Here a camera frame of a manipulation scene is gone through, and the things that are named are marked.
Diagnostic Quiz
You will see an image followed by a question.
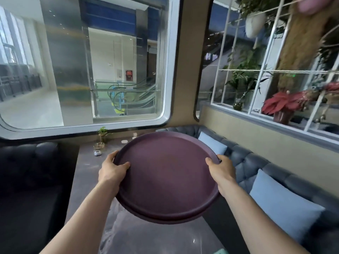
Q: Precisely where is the person's left hand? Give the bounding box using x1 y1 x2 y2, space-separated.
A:
98 150 131 185

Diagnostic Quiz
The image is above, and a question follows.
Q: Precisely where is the large rounded silver window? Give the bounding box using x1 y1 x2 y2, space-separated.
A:
0 0 180 140

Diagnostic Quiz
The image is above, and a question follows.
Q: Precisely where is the escalator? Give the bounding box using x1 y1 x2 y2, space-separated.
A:
107 79 157 115

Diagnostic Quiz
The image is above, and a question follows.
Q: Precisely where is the green plant in glass vase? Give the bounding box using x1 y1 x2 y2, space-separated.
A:
97 127 109 145

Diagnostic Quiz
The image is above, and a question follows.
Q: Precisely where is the rounded dark side window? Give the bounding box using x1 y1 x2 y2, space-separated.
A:
193 0 339 146

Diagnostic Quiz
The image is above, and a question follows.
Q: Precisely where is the white lattice frame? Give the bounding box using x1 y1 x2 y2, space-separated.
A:
210 0 339 140

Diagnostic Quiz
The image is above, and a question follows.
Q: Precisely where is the black tufted leather sofa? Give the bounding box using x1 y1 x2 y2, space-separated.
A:
156 125 339 254
0 141 80 254

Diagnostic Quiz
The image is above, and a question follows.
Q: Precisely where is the light blue cushion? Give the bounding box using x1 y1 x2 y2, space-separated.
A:
249 169 326 244
198 131 228 156

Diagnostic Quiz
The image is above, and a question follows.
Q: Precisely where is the grey marble table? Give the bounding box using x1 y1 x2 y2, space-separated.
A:
65 137 226 254

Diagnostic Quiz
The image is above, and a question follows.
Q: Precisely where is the red leaf potted plant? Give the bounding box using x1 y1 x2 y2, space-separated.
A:
261 91 312 125

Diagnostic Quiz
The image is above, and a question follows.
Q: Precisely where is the person's left forearm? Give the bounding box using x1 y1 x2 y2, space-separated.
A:
40 181 118 254

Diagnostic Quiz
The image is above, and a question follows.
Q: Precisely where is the hanging plant in white pot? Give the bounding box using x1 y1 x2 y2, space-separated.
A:
233 0 289 39

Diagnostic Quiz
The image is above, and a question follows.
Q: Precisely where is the leafy green potted plant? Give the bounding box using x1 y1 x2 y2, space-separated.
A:
225 47 273 111

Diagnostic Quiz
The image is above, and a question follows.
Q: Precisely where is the person's right hand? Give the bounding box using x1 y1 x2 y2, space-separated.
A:
205 155 237 189

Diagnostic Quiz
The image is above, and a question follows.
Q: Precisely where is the person's right forearm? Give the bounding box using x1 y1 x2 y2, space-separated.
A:
217 179 309 254

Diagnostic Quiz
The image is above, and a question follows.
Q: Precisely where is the round purple tray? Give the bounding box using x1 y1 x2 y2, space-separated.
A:
118 193 220 225
112 131 222 218

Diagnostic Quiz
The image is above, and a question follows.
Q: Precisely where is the brown fuzzy trunk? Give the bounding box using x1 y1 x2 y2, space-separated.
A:
275 0 337 93

